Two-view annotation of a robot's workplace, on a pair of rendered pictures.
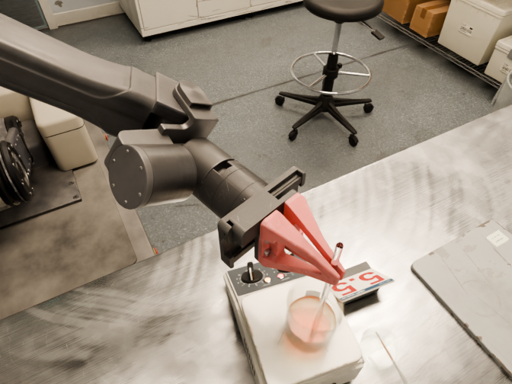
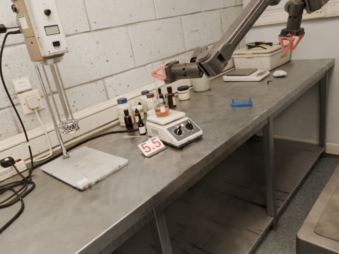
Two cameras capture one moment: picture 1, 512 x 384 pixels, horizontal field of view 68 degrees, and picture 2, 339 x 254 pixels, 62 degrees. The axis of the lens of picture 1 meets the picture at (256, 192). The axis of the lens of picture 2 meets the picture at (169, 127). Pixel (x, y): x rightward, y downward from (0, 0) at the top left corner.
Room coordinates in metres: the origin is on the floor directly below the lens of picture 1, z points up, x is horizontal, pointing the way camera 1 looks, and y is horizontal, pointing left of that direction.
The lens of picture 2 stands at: (1.24, -0.34, 1.19)
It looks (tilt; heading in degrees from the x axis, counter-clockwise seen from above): 20 degrees down; 165
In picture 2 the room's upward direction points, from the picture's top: 10 degrees counter-clockwise
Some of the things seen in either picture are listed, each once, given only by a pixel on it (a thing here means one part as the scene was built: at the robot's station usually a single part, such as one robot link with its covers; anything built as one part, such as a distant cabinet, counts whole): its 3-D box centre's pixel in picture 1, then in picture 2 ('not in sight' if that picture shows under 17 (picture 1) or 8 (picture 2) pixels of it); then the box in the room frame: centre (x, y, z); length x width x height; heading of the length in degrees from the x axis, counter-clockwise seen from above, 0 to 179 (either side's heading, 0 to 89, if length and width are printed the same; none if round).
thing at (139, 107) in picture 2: not in sight; (137, 112); (-0.13, -0.11, 0.78); 0.06 x 0.06 x 0.07
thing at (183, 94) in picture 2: not in sight; (183, 92); (-0.27, 0.20, 0.79); 0.07 x 0.07 x 0.07
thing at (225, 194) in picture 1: (245, 202); (179, 71); (0.24, 0.01, 1.01); 0.10 x 0.07 x 0.07; 135
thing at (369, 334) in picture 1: (379, 348); (141, 140); (0.19, -0.17, 0.76); 0.06 x 0.06 x 0.02
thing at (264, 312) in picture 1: (299, 327); (166, 116); (0.19, -0.06, 0.83); 0.12 x 0.12 x 0.01; 19
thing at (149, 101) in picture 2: not in sight; (152, 104); (-0.14, -0.03, 0.80); 0.06 x 0.06 x 0.11
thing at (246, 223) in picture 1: (292, 251); (163, 72); (0.19, -0.03, 1.01); 0.09 x 0.07 x 0.07; 45
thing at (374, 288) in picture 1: (355, 280); (152, 145); (0.29, -0.15, 0.77); 0.09 x 0.06 x 0.04; 113
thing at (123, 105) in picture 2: not in sight; (124, 111); (-0.10, -0.18, 0.81); 0.07 x 0.07 x 0.13
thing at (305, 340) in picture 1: (313, 319); (160, 106); (0.18, -0.07, 0.88); 0.07 x 0.06 x 0.08; 35
